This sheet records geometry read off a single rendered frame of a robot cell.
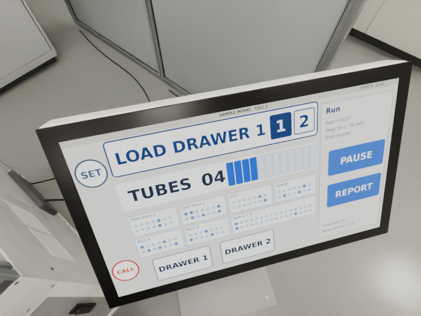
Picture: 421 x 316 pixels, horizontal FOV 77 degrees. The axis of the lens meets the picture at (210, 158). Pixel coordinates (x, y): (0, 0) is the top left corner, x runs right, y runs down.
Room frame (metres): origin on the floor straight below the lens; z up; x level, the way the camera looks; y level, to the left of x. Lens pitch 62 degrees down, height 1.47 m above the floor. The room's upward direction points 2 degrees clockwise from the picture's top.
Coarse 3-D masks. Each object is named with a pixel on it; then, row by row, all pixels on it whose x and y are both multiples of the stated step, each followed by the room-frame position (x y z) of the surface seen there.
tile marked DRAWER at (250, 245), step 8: (264, 232) 0.10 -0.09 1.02; (272, 232) 0.10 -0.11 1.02; (232, 240) 0.09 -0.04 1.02; (240, 240) 0.09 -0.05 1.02; (248, 240) 0.09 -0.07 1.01; (256, 240) 0.09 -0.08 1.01; (264, 240) 0.09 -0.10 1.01; (272, 240) 0.09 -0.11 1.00; (224, 248) 0.07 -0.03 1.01; (232, 248) 0.07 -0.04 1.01; (240, 248) 0.08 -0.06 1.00; (248, 248) 0.08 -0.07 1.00; (256, 248) 0.08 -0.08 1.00; (264, 248) 0.08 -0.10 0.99; (272, 248) 0.08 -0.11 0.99; (224, 256) 0.06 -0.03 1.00; (232, 256) 0.06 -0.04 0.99; (240, 256) 0.06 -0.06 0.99; (248, 256) 0.07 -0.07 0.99
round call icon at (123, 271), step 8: (136, 256) 0.05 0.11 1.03; (112, 264) 0.04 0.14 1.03; (120, 264) 0.04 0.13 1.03; (128, 264) 0.04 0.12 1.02; (136, 264) 0.04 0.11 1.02; (112, 272) 0.03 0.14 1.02; (120, 272) 0.03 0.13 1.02; (128, 272) 0.03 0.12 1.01; (136, 272) 0.03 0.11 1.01; (120, 280) 0.02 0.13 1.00; (128, 280) 0.02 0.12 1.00
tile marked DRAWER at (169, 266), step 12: (180, 252) 0.06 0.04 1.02; (192, 252) 0.06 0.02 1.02; (204, 252) 0.07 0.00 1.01; (156, 264) 0.05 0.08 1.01; (168, 264) 0.05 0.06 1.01; (180, 264) 0.05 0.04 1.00; (192, 264) 0.05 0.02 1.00; (204, 264) 0.05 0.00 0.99; (156, 276) 0.03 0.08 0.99; (168, 276) 0.03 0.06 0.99
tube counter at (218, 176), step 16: (304, 144) 0.21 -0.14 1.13; (240, 160) 0.18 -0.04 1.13; (256, 160) 0.18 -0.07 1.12; (272, 160) 0.18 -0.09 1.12; (288, 160) 0.19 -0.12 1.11; (304, 160) 0.19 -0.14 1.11; (208, 176) 0.16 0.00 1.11; (224, 176) 0.16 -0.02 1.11; (240, 176) 0.16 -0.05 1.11; (256, 176) 0.16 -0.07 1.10; (272, 176) 0.17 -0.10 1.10
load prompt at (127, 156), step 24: (216, 120) 0.21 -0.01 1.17; (240, 120) 0.22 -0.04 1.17; (264, 120) 0.22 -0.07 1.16; (288, 120) 0.23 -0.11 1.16; (312, 120) 0.23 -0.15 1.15; (120, 144) 0.17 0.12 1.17; (144, 144) 0.18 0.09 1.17; (168, 144) 0.18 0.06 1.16; (192, 144) 0.18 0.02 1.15; (216, 144) 0.19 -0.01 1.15; (240, 144) 0.19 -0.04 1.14; (264, 144) 0.20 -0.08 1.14; (120, 168) 0.15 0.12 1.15; (144, 168) 0.15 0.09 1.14
